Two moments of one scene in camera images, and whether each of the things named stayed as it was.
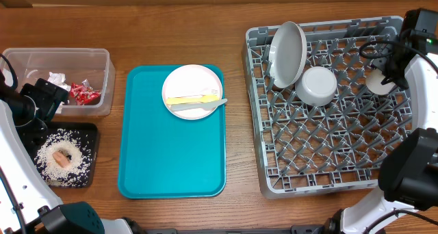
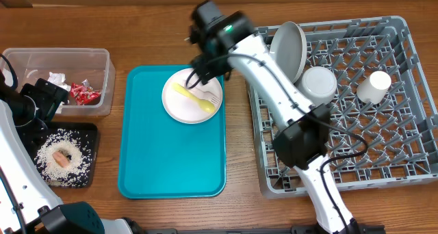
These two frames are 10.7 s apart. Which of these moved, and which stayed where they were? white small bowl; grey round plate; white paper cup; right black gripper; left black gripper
Moved: right black gripper; white paper cup
Stayed: left black gripper; white small bowl; grey round plate
